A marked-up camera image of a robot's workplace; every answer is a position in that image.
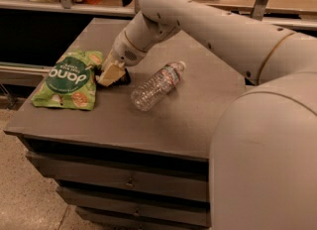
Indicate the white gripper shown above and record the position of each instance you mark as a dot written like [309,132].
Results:
[125,53]

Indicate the black rxbar chocolate bar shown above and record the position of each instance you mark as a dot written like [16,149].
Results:
[124,79]

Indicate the clear plastic water bottle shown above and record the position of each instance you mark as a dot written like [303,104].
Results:
[153,90]

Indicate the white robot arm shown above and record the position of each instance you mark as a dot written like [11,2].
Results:
[263,151]

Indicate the green rice chip bag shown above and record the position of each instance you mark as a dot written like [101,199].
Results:
[70,84]

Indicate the grey metal shelf rail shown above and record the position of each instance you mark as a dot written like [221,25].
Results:
[293,14]

